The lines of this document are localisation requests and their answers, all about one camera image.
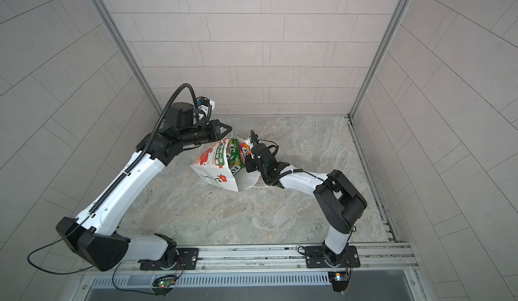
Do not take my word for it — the circuit board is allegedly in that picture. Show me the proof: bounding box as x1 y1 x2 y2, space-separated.
152 275 178 289
328 271 351 293

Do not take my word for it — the left circuit board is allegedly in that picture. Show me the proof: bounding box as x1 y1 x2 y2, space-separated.
152 275 178 289

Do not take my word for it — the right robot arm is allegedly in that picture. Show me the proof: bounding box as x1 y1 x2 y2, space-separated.
246 140 368 268

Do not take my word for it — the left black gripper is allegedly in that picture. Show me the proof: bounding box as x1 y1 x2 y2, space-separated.
177 120 233 148

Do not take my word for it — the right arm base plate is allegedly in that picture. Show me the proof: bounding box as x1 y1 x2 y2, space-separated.
302 244 361 269

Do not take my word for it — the white floral paper bag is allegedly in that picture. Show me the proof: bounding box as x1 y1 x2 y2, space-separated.
191 136 260 192

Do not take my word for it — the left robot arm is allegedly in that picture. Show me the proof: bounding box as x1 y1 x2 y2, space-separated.
56 97 232 271

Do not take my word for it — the right circuit board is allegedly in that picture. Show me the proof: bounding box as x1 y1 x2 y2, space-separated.
328 271 351 293

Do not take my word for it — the left black corrugated cable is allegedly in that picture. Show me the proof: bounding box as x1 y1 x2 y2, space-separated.
86 83 203 215

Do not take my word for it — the left loose black cable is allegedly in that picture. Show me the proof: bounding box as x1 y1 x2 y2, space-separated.
26 219 88 276

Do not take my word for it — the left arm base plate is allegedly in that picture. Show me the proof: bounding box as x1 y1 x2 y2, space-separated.
138 247 200 271

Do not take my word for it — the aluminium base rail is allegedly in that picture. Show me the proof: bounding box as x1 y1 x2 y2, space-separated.
84 242 418 278

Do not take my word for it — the green Fox's candy packet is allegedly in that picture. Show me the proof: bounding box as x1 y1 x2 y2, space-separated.
226 138 250 174

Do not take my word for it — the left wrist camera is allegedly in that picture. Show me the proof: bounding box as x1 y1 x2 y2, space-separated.
196 96 215 119

